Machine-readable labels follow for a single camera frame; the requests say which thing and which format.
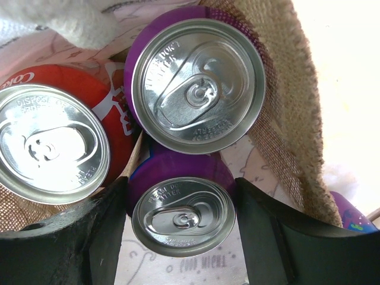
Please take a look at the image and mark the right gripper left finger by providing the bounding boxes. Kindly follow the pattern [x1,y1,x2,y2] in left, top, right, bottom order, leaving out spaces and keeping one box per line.
[1,177,128,284]

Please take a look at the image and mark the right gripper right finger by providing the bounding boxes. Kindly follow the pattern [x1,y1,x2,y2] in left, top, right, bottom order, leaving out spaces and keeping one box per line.
[236,178,379,284]

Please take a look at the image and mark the purple soda can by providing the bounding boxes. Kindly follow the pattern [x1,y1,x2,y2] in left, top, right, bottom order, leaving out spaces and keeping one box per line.
[331,191,379,233]
[126,140,236,257]
[124,5,266,154]

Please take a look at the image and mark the brown canvas bag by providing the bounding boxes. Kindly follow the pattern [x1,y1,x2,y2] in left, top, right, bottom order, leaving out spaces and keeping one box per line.
[0,0,344,285]

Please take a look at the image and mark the middle red soda can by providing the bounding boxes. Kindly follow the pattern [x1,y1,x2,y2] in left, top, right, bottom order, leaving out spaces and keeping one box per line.
[1,61,136,205]

